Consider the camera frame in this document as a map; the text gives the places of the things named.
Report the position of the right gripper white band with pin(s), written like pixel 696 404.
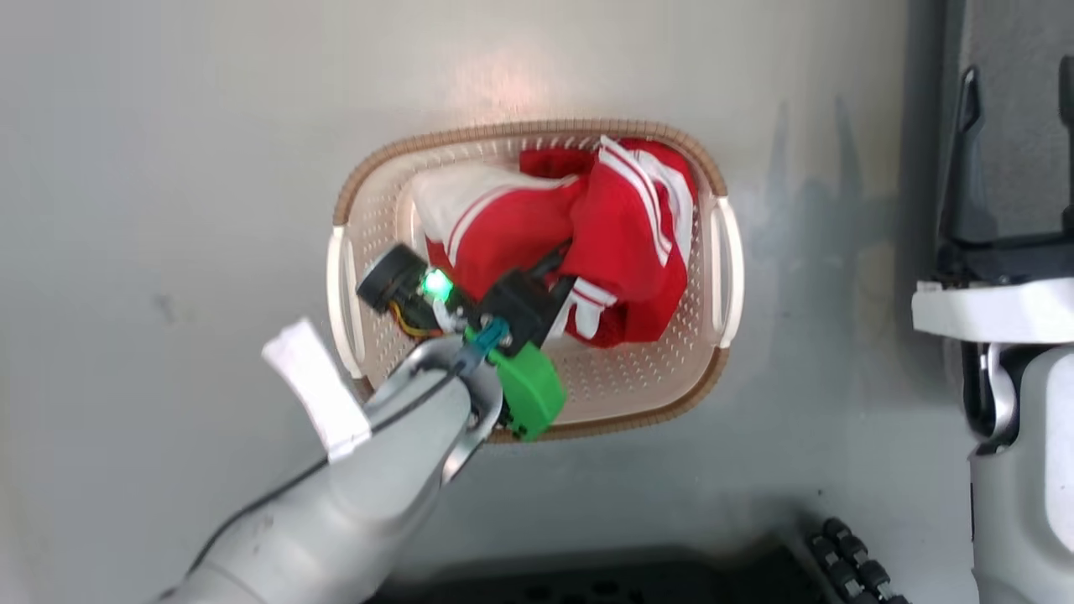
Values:
pixel 998 306

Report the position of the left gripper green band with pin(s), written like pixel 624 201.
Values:
pixel 527 382

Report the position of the red white striped track jacket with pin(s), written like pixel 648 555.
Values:
pixel 520 231

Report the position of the red mesh garment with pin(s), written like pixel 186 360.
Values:
pixel 554 162

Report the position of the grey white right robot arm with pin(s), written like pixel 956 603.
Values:
pixel 1032 503

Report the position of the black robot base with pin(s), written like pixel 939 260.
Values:
pixel 587 587

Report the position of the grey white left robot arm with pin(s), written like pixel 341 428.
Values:
pixel 352 512

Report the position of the beige perforated plastic laundry basket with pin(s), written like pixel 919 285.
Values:
pixel 621 386

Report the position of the grey fabric sofa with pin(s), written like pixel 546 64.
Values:
pixel 1019 101

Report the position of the white tape tag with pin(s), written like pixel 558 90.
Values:
pixel 317 390

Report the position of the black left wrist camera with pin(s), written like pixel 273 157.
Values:
pixel 396 281

